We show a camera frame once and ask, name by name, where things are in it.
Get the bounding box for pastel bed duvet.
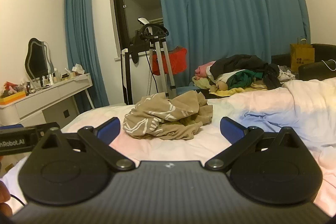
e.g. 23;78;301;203
0;78;336;214

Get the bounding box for white tissue box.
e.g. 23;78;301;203
70;63;86;77

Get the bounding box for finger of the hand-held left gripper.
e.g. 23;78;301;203
0;124;24;131

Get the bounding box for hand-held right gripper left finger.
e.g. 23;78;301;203
34;117;136;172

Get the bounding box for person's left hand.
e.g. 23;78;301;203
0;181;13;218

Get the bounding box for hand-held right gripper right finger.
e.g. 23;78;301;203
205;116;308;172

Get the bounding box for pile of clothes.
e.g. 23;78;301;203
192;54;292;97

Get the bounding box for black headboard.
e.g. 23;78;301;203
272;43;336;82

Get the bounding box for tan printed shirt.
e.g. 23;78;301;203
123;90;214;141

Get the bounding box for yellow box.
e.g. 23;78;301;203
0;90;27;106

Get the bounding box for group of cosmetic bottles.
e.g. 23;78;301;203
26;68;71;90

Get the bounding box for white vanity desk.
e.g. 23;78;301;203
0;73;95;127

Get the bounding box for narrow teal curtain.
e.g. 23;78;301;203
64;0;110;109

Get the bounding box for wide teal curtain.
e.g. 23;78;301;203
154;0;312;88

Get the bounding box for garment steamer stand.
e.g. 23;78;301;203
136;17;178;99

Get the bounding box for black and white stand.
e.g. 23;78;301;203
121;48;153;106

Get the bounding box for yellow paper bag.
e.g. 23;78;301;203
290;38;315;72

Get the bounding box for black wavy mirror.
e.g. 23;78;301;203
25;38;54;82

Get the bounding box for dark glass window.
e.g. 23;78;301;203
110;0;164;62

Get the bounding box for red cloth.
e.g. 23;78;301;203
152;47;188;75

